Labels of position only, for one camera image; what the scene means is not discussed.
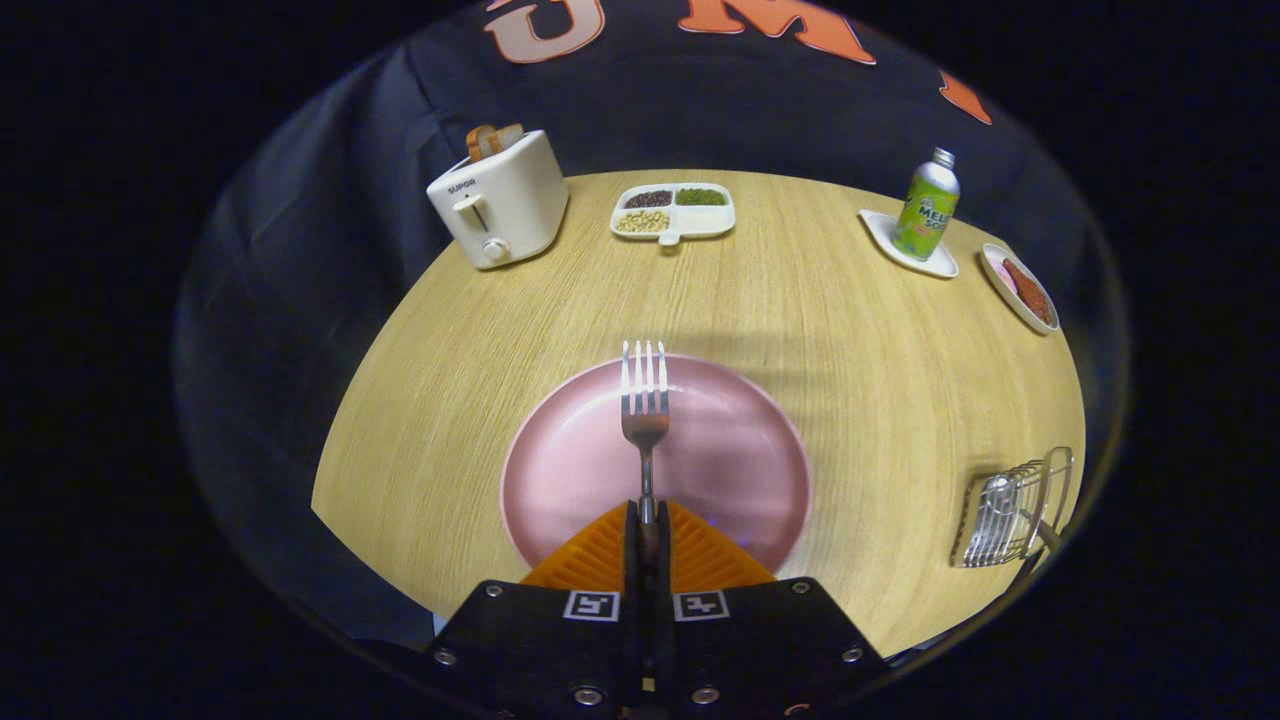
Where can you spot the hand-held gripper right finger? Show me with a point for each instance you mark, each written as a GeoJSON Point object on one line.
{"type": "Point", "coordinates": [664, 560]}

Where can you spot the brown meat steak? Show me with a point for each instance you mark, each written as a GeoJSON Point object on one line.
{"type": "Point", "coordinates": [1030, 295]}

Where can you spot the pink ham slice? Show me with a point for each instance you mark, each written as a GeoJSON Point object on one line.
{"type": "Point", "coordinates": [1003, 278]}

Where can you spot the toast slice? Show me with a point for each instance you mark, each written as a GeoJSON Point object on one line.
{"type": "Point", "coordinates": [478, 142]}
{"type": "Point", "coordinates": [508, 138]}

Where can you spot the white oval plate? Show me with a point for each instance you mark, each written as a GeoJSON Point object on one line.
{"type": "Point", "coordinates": [987, 258]}

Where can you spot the pink round plate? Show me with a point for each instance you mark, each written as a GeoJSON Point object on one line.
{"type": "Point", "coordinates": [740, 450]}

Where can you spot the white divided dish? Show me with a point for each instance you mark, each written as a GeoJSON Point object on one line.
{"type": "Point", "coordinates": [700, 222]}

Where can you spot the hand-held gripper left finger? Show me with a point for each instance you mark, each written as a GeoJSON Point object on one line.
{"type": "Point", "coordinates": [631, 560]}

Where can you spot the pile of green beans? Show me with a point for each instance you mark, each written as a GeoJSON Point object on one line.
{"type": "Point", "coordinates": [700, 197]}

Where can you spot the green soda bottle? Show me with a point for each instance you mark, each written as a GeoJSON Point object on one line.
{"type": "Point", "coordinates": [925, 215]}

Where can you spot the white square coaster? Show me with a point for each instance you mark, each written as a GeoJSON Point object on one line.
{"type": "Point", "coordinates": [880, 232]}

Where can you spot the pile of yellow soybeans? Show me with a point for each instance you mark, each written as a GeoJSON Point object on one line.
{"type": "Point", "coordinates": [642, 221]}

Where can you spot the pile of dark red beans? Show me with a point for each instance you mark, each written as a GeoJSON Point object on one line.
{"type": "Point", "coordinates": [648, 199]}

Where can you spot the white toaster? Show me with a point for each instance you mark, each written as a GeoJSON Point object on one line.
{"type": "Point", "coordinates": [510, 200]}

